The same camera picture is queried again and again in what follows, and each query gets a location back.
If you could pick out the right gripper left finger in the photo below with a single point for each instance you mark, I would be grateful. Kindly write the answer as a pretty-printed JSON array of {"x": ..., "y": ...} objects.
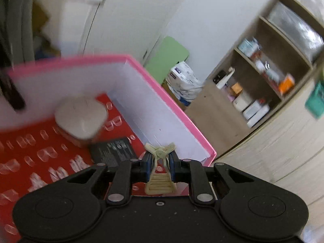
[{"x": 128, "y": 173}]

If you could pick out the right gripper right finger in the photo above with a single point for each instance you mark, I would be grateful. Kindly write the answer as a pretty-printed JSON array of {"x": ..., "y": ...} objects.
[{"x": 192, "y": 173}]

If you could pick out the black phone battery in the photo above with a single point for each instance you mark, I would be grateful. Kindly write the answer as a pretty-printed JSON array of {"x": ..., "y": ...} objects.
[{"x": 112, "y": 152}]

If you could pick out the cream claw hair clip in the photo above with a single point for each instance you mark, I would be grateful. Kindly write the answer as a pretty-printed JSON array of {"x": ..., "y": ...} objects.
[{"x": 160, "y": 182}]

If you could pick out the pink cardboard box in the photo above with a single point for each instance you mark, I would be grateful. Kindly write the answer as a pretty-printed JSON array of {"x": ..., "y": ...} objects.
[{"x": 146, "y": 107}]

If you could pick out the pink rounded compact case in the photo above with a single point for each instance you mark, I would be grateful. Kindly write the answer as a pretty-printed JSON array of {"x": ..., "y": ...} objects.
[{"x": 80, "y": 119}]

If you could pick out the red glasses-pattern box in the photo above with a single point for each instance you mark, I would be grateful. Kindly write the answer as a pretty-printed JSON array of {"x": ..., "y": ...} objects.
[{"x": 32, "y": 157}]

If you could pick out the white plastic paper pack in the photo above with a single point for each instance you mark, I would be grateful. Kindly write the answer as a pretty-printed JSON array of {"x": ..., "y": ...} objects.
[{"x": 183, "y": 83}]

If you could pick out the light wood wardrobe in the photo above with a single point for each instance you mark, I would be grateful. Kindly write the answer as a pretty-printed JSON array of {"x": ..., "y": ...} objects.
[{"x": 288, "y": 152}]

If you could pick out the green folding table board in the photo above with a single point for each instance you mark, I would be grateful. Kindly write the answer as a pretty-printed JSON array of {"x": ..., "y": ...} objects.
[{"x": 169, "y": 53}]

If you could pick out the orange cup on shelf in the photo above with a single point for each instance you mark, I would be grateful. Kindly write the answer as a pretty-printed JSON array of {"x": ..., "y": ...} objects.
[{"x": 286, "y": 84}]

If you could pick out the white door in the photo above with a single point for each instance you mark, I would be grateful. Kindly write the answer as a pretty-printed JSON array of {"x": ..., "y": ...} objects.
[{"x": 115, "y": 26}]

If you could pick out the teal hanging pouch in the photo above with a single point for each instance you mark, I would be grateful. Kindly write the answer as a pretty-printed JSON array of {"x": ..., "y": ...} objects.
[{"x": 315, "y": 102}]

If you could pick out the wooden open shelf unit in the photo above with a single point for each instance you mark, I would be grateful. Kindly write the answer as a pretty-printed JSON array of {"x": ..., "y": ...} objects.
[{"x": 241, "y": 93}]

